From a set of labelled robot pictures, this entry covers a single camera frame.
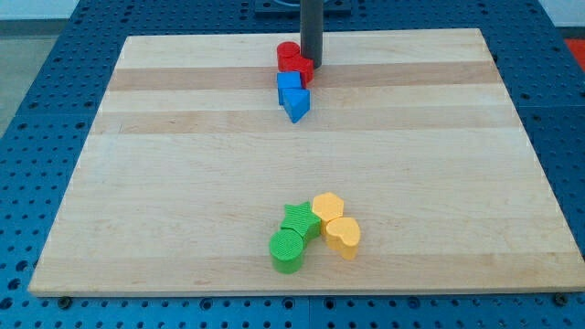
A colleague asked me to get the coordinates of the red cube block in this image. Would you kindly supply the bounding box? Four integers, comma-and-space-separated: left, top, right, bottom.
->
278, 55, 314, 88

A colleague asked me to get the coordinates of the red cylinder block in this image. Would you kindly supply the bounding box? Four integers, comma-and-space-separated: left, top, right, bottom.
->
276, 41, 300, 71

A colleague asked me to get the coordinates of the green star block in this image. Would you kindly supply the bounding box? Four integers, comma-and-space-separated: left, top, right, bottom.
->
280, 201, 321, 246

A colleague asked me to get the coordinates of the yellow hexagon block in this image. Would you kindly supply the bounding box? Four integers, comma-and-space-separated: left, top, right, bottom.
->
312, 192, 345, 235

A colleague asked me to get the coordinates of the blue triangle block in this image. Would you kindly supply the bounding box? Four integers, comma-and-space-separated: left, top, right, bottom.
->
282, 89, 311, 123

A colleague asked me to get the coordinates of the green cylinder block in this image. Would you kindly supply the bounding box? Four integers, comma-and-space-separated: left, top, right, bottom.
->
269, 229, 304, 274

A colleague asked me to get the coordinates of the yellow heart block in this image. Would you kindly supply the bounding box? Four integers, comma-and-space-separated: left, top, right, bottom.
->
324, 217, 361, 260

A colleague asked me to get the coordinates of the blue cube block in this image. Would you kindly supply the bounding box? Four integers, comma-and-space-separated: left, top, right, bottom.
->
276, 71, 303, 105

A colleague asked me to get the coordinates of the wooden board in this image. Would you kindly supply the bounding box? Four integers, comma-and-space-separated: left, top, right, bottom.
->
28, 28, 584, 297

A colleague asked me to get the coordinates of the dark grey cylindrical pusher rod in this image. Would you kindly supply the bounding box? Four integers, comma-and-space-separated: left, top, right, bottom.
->
300, 0, 324, 69

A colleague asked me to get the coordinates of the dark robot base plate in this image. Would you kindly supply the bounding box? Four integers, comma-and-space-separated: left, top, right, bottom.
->
253, 0, 353, 16

